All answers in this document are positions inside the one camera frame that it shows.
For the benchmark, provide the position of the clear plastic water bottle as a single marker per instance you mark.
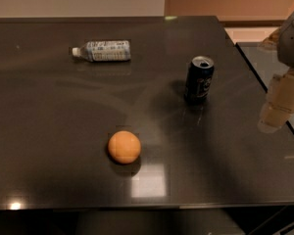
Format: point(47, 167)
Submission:
point(104, 51)

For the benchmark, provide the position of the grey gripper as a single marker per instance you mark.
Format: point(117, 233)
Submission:
point(293, 44)

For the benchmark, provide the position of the orange fruit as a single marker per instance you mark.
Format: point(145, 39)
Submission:
point(124, 147)

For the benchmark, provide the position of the dark side table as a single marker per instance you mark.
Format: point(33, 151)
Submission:
point(264, 64)

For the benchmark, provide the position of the dark blue pepsi can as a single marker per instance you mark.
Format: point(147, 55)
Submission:
point(199, 78)

